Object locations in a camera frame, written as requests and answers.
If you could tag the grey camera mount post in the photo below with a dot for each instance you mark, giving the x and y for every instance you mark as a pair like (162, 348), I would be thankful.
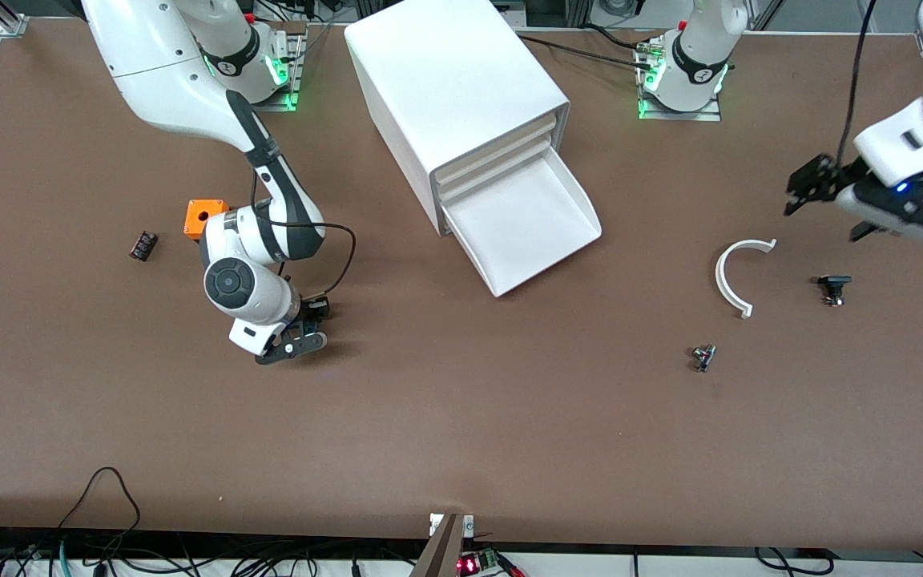
(439, 553)

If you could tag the small black clamp part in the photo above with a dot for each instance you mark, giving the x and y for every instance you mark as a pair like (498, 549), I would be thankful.
(833, 287)

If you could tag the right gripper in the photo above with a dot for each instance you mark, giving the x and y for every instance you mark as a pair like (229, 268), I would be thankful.
(307, 315)

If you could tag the orange box with hole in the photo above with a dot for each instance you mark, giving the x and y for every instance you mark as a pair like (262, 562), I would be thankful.
(201, 215)

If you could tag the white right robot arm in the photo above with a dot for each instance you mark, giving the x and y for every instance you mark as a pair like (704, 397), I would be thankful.
(165, 80)

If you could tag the small metal contact piece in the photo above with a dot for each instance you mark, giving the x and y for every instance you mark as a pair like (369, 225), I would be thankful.
(703, 357)

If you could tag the white drawer cabinet shell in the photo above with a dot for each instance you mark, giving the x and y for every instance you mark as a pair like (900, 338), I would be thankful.
(437, 72)

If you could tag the white curved plastic arc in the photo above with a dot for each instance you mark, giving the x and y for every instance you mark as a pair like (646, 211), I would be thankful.
(722, 276)

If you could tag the circuit board with red light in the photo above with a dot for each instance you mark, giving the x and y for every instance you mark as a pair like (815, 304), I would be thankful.
(477, 563)

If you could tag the small black terminal block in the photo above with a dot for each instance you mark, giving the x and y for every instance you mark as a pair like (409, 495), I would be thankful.
(143, 245)

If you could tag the white drawer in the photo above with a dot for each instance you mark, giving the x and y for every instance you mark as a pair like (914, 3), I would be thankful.
(496, 169)
(525, 224)
(493, 152)

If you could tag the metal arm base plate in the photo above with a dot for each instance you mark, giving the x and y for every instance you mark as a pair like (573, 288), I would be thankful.
(714, 112)
(295, 72)

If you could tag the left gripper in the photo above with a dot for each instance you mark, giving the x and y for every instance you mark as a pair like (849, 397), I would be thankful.
(838, 177)

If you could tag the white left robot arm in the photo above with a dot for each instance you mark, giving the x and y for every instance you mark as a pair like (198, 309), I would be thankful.
(698, 56)

